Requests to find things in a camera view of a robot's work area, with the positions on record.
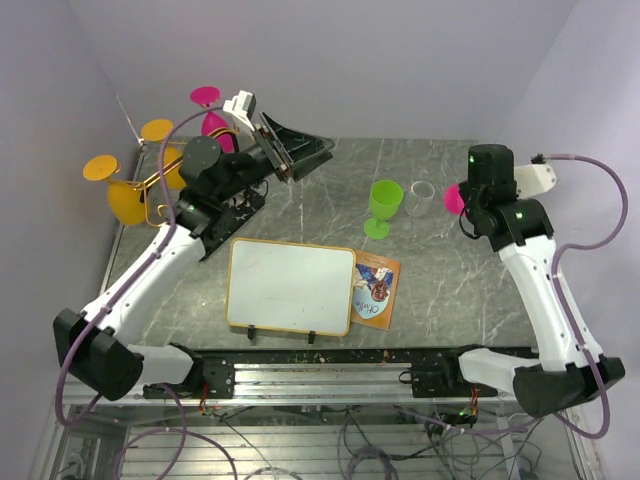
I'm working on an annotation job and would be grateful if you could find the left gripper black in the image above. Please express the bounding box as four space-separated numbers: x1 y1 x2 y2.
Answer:
215 111 336 204

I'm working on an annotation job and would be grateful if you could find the pink wine glass front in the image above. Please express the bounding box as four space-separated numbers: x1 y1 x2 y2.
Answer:
443 184 465 215

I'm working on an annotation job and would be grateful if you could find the pink wine glass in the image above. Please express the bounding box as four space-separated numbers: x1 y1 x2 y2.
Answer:
190 86 238 153
443 184 465 215

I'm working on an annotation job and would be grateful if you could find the clear wine glass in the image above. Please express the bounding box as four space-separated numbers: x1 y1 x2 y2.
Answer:
404 180 435 218

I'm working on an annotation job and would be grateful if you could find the green wine glass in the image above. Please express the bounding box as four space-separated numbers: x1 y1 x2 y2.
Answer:
363 180 404 240

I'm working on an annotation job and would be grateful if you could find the pink wine glass back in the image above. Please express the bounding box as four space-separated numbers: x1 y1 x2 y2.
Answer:
190 86 238 153

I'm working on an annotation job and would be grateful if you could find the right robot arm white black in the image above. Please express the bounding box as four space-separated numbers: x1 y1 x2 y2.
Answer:
440 144 625 418

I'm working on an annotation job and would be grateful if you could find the yellow wine glass back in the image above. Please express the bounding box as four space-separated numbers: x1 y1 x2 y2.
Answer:
141 118 186 190

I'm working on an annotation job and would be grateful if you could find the yellow wine glass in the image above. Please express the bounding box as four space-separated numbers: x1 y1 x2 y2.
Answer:
82 155 148 226
141 118 186 190

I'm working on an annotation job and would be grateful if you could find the yellow wine glass front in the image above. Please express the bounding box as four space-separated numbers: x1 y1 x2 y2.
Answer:
82 155 148 226

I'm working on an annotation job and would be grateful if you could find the orange Othello book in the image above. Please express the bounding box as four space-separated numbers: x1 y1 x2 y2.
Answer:
350 250 401 331

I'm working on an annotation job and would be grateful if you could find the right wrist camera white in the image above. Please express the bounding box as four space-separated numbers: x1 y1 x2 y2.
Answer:
514 154 557 199

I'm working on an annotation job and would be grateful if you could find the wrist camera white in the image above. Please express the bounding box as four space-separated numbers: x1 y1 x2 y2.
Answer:
514 154 557 199
223 90 256 136

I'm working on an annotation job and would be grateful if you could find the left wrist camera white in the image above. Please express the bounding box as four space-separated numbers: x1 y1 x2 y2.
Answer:
223 90 256 136

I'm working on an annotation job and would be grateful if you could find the whiteboard with yellow frame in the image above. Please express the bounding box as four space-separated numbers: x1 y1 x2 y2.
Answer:
226 238 356 337

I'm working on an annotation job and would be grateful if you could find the gold wire glass rack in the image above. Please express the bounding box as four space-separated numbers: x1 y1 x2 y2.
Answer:
119 105 266 262

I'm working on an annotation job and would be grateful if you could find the aluminium mounting rail frame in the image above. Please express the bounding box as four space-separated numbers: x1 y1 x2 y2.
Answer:
49 344 601 480

